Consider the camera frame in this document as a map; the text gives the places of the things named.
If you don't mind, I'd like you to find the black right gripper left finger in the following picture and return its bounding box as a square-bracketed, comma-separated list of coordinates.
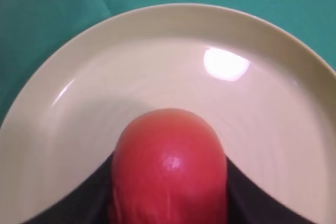
[26, 155, 113, 224]

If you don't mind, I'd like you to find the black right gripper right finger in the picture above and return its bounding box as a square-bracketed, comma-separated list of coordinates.
[227, 159, 309, 224]

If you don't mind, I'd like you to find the red yellow bread bun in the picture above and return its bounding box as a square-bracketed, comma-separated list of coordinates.
[111, 109, 228, 223]

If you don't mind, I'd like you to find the yellow plastic plate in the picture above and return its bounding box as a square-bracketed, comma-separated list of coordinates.
[1, 4, 335, 223]

